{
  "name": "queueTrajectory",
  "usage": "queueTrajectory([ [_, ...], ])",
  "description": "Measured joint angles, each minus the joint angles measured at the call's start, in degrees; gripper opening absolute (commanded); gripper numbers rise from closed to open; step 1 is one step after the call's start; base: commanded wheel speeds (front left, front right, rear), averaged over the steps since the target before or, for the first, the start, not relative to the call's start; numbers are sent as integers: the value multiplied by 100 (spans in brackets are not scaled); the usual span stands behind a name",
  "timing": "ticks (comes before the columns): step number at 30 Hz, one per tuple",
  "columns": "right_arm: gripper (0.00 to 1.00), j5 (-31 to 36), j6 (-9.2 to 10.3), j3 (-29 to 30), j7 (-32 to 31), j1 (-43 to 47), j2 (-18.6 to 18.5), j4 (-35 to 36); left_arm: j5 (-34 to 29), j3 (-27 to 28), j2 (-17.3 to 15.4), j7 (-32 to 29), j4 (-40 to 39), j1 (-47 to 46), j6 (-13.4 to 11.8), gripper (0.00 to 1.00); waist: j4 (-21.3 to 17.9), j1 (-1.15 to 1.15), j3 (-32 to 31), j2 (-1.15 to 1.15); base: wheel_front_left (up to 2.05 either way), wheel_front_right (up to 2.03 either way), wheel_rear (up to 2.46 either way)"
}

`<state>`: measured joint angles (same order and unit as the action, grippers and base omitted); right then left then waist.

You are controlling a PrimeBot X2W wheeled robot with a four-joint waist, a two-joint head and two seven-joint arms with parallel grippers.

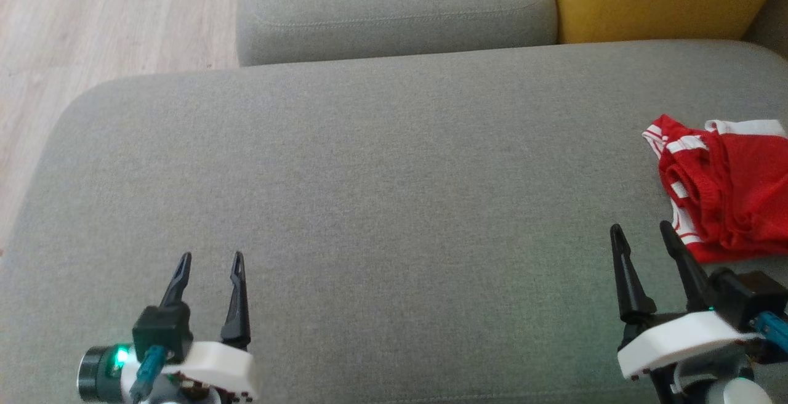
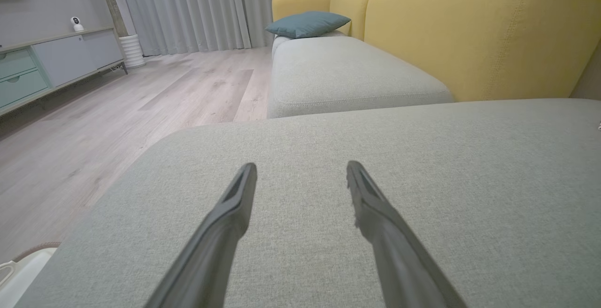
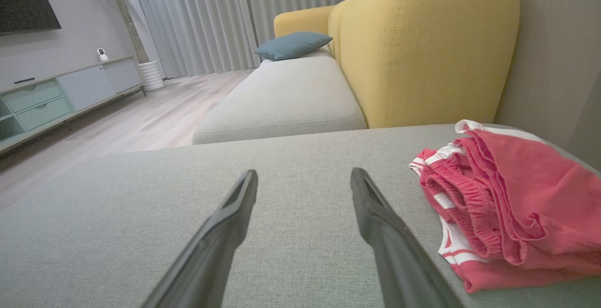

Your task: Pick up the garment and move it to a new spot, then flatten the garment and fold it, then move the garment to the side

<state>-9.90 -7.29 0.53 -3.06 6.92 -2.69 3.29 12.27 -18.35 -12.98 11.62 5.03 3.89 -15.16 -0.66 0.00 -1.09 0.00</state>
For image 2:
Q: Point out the yellow sofa backrest cushion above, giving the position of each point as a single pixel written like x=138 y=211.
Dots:
x=352 y=7
x=300 y=2
x=493 y=31

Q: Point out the large grey sofa chaise seat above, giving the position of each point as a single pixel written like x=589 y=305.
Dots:
x=469 y=181

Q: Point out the white ribbed plant pot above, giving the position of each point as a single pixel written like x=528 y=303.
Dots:
x=132 y=50

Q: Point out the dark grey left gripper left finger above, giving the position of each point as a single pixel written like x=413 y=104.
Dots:
x=211 y=256

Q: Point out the grey sofa seat cushion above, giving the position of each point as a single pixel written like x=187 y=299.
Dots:
x=279 y=45
x=352 y=73

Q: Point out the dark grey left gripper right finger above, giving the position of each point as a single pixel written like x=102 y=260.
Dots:
x=399 y=261

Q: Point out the teal throw pillow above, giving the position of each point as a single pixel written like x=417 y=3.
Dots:
x=307 y=24

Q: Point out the grey pleated curtains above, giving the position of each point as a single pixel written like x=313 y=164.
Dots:
x=211 y=7

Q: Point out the small white security camera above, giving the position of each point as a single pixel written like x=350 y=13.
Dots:
x=76 y=23

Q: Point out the grey green tv cabinet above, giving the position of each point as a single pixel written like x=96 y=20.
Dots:
x=70 y=59

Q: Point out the white laundry basket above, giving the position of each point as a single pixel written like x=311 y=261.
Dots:
x=23 y=275

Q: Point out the indoor tree plant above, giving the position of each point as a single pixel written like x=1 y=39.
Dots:
x=110 y=3

